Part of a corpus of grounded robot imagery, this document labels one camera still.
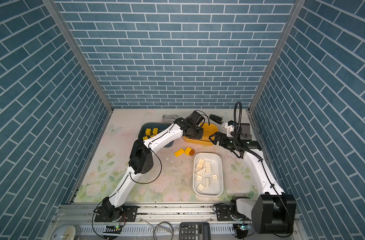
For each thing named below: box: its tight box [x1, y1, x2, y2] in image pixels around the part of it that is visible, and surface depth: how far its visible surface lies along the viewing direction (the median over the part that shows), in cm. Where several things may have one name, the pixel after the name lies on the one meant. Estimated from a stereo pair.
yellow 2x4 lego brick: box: [174, 148, 185, 157], surface depth 98 cm
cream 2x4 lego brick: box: [197, 158, 205, 170], surface depth 92 cm
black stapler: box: [209, 114, 223, 125], surface depth 114 cm
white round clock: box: [50, 223, 76, 240], surface depth 65 cm
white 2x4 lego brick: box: [205, 161, 212, 173], surface depth 90 cm
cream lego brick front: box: [197, 183, 205, 191], surface depth 84 cm
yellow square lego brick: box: [145, 128, 152, 136], surface depth 105 cm
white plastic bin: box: [192, 152, 224, 197], surface depth 86 cm
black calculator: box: [179, 222, 211, 240], surface depth 69 cm
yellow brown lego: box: [184, 147, 195, 156], surface depth 96 cm
